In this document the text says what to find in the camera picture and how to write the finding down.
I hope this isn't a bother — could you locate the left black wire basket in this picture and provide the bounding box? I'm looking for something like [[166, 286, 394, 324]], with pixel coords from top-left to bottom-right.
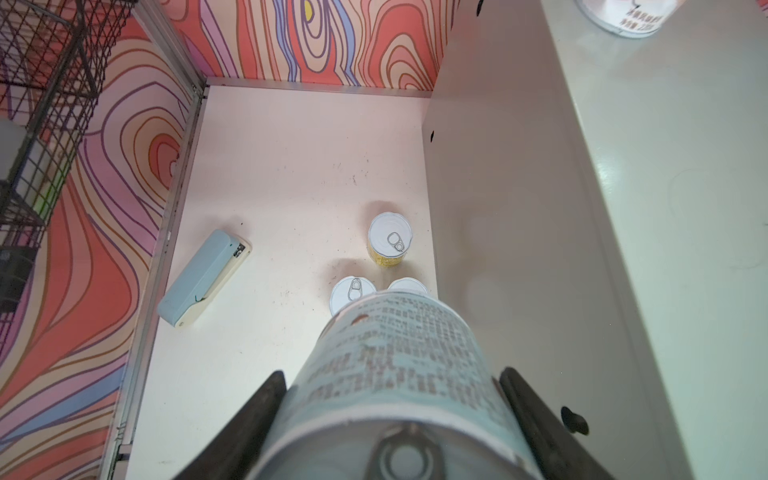
[[0, 0, 139, 313]]

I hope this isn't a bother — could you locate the teal label can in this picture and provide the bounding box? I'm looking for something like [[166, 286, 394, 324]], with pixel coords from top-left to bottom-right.
[[250, 291, 542, 479], [329, 276, 377, 316]]

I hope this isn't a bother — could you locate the grey stapler box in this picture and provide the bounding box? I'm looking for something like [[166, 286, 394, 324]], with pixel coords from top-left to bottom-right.
[[157, 229, 252, 328]]

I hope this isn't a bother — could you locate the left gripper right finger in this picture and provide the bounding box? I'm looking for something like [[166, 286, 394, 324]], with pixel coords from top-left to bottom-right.
[[499, 367, 614, 479]]

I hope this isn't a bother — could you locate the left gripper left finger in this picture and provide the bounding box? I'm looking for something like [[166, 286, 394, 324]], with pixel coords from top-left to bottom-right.
[[175, 370, 287, 480]]

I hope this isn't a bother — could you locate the teal label can front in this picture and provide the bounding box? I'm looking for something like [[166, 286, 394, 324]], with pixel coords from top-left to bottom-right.
[[250, 291, 542, 479]]

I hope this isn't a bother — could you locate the yellow label can left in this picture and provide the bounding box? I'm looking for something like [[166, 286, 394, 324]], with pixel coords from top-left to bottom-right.
[[367, 212, 413, 267]]

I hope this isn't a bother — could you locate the pink label can left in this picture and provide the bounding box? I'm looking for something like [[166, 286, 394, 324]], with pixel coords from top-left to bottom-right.
[[388, 277, 429, 295]]

